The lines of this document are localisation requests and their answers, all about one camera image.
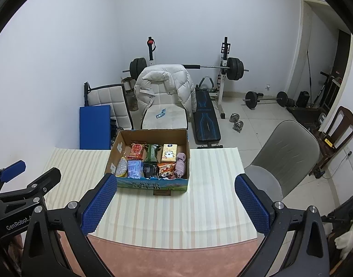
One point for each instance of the grey shell chair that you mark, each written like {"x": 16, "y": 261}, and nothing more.
{"x": 288, "y": 150}

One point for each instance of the black metal frame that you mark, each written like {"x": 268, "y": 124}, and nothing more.
{"x": 327, "y": 76}

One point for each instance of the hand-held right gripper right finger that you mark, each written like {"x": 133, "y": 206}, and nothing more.
{"x": 251, "y": 205}

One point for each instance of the cream door frame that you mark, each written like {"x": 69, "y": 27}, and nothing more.
{"x": 304, "y": 49}

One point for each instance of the blue tissue pack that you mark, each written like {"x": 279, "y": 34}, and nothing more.
{"x": 135, "y": 168}

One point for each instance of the white puffer jacket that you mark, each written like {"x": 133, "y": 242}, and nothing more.
{"x": 162, "y": 83}

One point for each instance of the orange snack packet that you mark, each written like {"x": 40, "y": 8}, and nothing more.
{"x": 166, "y": 170}

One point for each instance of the black speaker box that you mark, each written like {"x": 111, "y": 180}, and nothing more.
{"x": 303, "y": 98}

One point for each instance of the short barbell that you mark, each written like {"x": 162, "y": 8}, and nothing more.
{"x": 252, "y": 99}

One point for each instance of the yellow black tool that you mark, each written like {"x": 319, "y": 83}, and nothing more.
{"x": 329, "y": 142}

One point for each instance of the black snack packet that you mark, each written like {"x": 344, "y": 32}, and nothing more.
{"x": 150, "y": 170}

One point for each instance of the brown plastic jug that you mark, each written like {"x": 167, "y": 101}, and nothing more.
{"x": 130, "y": 95}

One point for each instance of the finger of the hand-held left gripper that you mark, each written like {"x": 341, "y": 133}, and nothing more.
{"x": 13, "y": 170}
{"x": 41, "y": 183}

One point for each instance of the dark wooden chair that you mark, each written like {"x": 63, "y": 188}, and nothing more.
{"x": 348, "y": 121}

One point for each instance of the printed cardboard box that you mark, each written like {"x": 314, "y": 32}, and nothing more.
{"x": 150, "y": 186}

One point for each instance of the yellow tissue pack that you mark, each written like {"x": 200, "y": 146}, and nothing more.
{"x": 168, "y": 153}

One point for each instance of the lilac cloth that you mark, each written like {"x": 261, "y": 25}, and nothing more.
{"x": 180, "y": 164}

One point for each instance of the dark wooden low table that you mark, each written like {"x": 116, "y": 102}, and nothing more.
{"x": 303, "y": 115}

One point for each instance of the black weight bench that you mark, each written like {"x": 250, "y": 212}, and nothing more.
{"x": 206, "y": 121}

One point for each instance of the green snack packet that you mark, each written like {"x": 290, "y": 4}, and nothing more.
{"x": 152, "y": 153}

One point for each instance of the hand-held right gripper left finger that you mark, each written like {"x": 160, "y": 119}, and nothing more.
{"x": 97, "y": 205}

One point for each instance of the white upholstered chair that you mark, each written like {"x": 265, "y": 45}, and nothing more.
{"x": 167, "y": 118}

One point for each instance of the black pole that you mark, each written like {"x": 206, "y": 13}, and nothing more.
{"x": 309, "y": 75}

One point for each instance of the barbell with black plates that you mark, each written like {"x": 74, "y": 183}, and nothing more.
{"x": 235, "y": 68}

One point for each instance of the white bench press rack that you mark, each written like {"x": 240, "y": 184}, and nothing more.
{"x": 222, "y": 92}

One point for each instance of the small blue strip packet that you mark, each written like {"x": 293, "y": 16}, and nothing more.
{"x": 160, "y": 114}

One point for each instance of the yellow and silver packet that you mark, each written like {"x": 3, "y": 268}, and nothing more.
{"x": 122, "y": 167}

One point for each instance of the chrome dumbbell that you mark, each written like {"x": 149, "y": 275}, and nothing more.
{"x": 239, "y": 126}
{"x": 234, "y": 117}

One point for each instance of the white padded stool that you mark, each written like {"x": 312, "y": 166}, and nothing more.
{"x": 107, "y": 95}

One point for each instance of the red snack packet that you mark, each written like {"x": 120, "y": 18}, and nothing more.
{"x": 137, "y": 150}

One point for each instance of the white furry object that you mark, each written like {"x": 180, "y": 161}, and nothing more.
{"x": 348, "y": 236}

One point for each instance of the striped pink cat-print tablecloth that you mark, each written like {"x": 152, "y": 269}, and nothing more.
{"x": 164, "y": 213}

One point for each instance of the blue board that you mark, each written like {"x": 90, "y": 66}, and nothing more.
{"x": 95, "y": 127}

